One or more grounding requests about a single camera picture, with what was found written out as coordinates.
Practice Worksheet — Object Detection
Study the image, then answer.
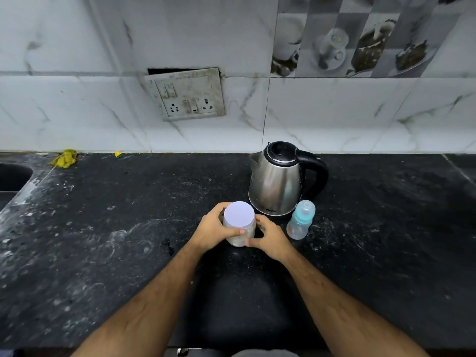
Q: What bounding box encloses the person's right hand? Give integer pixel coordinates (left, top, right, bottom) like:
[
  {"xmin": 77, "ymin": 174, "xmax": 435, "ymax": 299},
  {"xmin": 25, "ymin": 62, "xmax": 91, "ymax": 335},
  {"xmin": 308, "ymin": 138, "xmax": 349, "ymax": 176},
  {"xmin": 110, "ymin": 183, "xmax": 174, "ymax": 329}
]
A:
[{"xmin": 245, "ymin": 214, "xmax": 295, "ymax": 262}]

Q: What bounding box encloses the person's left hand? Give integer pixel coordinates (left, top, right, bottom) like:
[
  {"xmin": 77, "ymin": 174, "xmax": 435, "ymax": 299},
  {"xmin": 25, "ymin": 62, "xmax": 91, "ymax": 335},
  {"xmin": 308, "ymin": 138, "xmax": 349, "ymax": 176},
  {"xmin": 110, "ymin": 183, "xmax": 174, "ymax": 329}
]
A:
[{"xmin": 189, "ymin": 202, "xmax": 246, "ymax": 254}]

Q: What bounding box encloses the clear jar with white lid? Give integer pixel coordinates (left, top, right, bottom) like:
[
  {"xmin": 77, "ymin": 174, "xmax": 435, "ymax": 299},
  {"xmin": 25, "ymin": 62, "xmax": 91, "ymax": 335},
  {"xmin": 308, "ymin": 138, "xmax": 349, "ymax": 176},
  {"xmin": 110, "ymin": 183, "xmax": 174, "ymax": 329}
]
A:
[{"xmin": 223, "ymin": 201, "xmax": 257, "ymax": 247}]

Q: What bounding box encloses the person's right forearm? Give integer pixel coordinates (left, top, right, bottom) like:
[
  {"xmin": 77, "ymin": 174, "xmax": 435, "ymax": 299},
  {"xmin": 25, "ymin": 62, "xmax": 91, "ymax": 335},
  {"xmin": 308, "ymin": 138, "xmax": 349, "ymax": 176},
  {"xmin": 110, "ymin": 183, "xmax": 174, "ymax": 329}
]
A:
[{"xmin": 280, "ymin": 250, "xmax": 432, "ymax": 357}]

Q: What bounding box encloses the person's left forearm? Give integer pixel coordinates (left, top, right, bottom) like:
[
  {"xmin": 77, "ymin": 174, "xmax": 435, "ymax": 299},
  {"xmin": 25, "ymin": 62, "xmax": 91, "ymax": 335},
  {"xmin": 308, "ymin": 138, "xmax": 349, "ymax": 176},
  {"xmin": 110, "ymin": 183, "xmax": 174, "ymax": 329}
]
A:
[{"xmin": 71, "ymin": 241, "xmax": 204, "ymax": 357}]

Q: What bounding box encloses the clear baby bottle blue collar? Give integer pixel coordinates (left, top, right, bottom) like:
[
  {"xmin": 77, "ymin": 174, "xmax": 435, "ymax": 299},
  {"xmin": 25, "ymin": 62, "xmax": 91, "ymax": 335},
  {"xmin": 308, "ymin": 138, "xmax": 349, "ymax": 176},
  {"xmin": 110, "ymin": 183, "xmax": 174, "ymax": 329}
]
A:
[{"xmin": 286, "ymin": 200, "xmax": 316, "ymax": 241}]

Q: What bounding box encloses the stainless steel electric kettle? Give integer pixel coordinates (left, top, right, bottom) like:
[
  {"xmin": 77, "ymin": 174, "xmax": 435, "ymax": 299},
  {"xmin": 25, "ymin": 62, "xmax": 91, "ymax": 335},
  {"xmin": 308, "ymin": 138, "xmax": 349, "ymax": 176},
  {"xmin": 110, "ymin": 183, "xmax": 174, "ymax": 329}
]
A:
[{"xmin": 248, "ymin": 141, "xmax": 329, "ymax": 218}]

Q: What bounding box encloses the yellow crumpled cloth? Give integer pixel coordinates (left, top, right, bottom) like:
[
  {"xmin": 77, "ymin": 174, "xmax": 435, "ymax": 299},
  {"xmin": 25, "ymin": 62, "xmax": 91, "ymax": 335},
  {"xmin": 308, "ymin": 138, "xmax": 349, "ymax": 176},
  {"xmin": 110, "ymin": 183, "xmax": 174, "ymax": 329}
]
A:
[{"xmin": 50, "ymin": 149, "xmax": 78, "ymax": 169}]

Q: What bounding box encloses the sink basin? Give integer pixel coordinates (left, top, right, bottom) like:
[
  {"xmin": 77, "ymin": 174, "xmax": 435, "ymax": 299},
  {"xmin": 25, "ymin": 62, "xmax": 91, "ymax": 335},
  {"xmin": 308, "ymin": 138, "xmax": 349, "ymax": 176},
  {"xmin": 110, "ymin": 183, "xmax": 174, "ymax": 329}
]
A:
[{"xmin": 0, "ymin": 162, "xmax": 35, "ymax": 212}]

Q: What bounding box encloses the white wall switch socket panel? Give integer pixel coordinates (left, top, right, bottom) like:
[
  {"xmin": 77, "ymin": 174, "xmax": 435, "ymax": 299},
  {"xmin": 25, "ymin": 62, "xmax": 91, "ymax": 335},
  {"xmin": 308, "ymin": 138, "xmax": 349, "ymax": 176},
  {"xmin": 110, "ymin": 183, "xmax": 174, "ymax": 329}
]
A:
[{"xmin": 144, "ymin": 67, "xmax": 226, "ymax": 122}]

